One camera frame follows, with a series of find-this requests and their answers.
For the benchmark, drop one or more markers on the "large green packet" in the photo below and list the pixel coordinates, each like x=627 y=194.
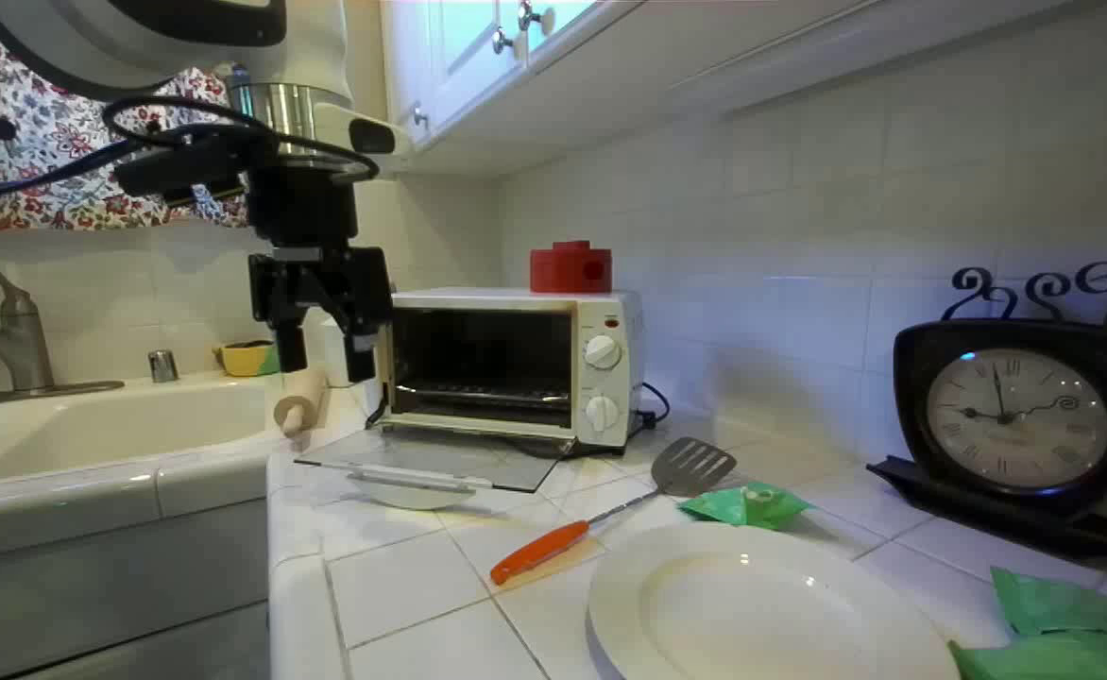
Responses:
x=1058 y=632

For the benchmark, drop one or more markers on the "red round container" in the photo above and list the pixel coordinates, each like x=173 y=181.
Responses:
x=571 y=269

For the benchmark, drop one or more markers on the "white ceramic plate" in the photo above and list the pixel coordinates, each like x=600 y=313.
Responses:
x=706 y=601

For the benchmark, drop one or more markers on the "white kitchen sink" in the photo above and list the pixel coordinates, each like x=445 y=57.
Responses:
x=44 y=441

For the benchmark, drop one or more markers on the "chrome sink faucet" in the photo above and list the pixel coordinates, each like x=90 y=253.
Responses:
x=24 y=349

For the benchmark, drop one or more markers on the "black retro clock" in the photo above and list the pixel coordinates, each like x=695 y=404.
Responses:
x=1001 y=404

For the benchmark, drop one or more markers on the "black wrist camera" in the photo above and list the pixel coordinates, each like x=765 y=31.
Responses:
x=196 y=156

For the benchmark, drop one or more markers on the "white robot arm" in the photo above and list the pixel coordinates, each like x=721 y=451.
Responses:
x=233 y=101

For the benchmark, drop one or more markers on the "orange handled metal spatula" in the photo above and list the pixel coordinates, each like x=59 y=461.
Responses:
x=684 y=465

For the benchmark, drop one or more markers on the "small green snack packet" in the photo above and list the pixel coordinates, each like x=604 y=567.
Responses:
x=750 y=504

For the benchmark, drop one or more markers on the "white toaster oven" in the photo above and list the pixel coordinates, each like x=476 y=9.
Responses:
x=551 y=370

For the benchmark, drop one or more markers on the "floral curtain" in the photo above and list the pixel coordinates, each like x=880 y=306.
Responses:
x=49 y=131

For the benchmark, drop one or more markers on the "yellow green bowl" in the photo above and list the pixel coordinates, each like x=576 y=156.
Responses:
x=248 y=359

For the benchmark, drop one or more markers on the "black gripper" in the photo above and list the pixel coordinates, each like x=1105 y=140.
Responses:
x=307 y=217

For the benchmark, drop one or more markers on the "white upper cabinets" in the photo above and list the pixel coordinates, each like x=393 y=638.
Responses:
x=502 y=86

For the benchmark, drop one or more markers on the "wooden rolling pin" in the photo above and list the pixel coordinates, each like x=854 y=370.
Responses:
x=301 y=402

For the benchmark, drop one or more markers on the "small metal sink fixture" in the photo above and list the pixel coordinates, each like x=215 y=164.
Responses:
x=165 y=364

